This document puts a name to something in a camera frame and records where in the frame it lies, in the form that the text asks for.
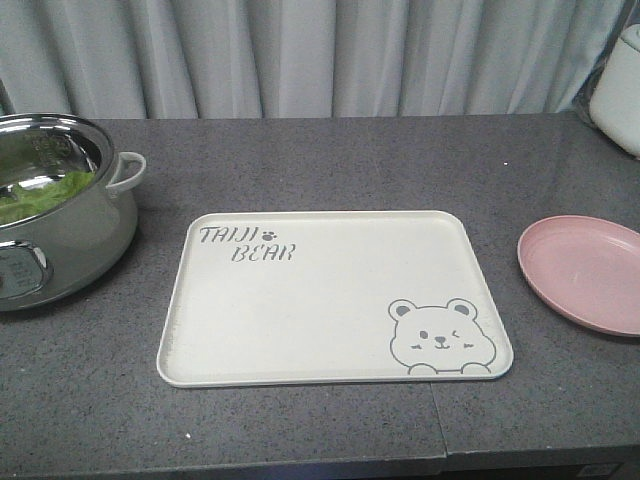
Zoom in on cream bear serving tray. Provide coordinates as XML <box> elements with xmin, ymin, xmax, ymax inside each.
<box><xmin>156</xmin><ymin>211</ymin><xmax>514</xmax><ymax>388</ymax></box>

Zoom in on pink round plate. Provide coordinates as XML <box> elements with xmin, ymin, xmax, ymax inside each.
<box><xmin>517</xmin><ymin>215</ymin><xmax>639</xmax><ymax>337</ymax></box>

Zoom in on green lettuce leaf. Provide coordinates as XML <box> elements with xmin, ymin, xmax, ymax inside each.
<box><xmin>1</xmin><ymin>171</ymin><xmax>95</xmax><ymax>225</ymax></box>

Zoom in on grey curtain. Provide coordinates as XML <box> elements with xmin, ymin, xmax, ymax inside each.
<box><xmin>1</xmin><ymin>1</ymin><xmax>637</xmax><ymax>119</ymax></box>

